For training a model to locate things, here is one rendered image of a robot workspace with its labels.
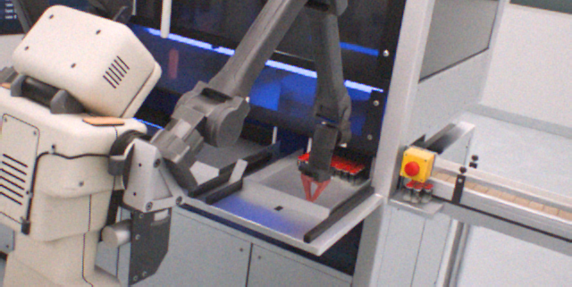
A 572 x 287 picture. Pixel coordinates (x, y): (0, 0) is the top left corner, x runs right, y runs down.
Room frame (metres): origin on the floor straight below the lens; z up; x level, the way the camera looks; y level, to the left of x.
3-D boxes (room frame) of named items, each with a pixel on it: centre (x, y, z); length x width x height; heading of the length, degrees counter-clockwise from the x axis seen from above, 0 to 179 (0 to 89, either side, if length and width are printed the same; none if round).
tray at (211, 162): (1.90, 0.22, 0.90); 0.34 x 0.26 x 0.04; 153
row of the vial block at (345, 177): (1.82, -0.13, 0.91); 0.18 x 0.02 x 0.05; 63
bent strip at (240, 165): (1.65, 0.15, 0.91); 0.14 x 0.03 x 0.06; 153
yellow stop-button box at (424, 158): (1.74, -0.36, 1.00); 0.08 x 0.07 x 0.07; 153
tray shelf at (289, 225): (1.76, 0.10, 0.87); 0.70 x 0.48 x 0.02; 63
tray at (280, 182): (1.74, -0.09, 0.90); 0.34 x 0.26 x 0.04; 153
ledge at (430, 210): (1.77, -0.40, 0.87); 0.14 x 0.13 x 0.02; 153
